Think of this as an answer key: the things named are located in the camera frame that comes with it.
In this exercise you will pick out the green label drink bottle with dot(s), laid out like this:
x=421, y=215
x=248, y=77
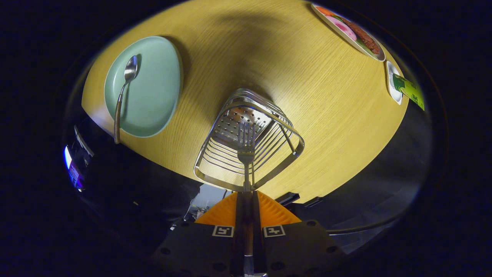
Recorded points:
x=409, y=90

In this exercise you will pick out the black table edge clamp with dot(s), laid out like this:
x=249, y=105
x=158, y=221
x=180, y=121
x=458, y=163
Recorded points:
x=287, y=198
x=313, y=201

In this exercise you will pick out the orange carrot piece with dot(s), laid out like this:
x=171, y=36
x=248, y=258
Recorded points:
x=324, y=10

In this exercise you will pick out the pink round food slice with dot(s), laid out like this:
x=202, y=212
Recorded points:
x=346, y=27

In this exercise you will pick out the white square coaster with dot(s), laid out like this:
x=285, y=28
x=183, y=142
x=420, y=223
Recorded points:
x=393, y=90

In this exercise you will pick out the white plate with food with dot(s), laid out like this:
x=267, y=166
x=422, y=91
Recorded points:
x=326, y=19

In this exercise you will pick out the lit computer screen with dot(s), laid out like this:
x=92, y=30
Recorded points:
x=73, y=171

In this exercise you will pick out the pale green plate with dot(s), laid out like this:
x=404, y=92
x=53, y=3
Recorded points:
x=153, y=88

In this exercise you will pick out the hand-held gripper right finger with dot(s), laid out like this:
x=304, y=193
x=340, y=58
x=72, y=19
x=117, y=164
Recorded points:
x=256, y=215

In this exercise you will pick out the red meat piece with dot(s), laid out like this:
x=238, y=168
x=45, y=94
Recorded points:
x=363, y=38

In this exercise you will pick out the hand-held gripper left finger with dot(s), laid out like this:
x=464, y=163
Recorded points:
x=239, y=215

